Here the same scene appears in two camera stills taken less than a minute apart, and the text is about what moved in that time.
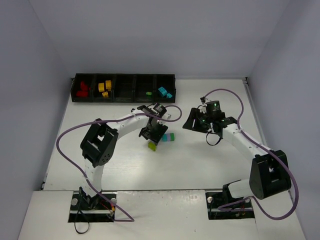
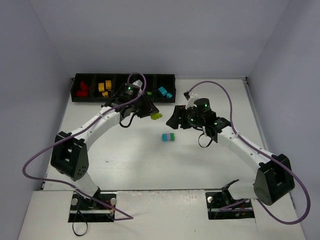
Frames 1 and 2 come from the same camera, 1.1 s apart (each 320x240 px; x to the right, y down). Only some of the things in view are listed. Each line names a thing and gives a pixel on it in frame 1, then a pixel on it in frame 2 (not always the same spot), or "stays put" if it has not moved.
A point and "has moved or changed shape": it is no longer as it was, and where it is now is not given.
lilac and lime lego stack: (152, 146) has moved or changed shape
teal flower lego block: (163, 91) stays put
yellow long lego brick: (101, 87) stays put
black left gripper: (153, 132) → (144, 107)
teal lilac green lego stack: (169, 137) stays put
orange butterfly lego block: (108, 84) stays put
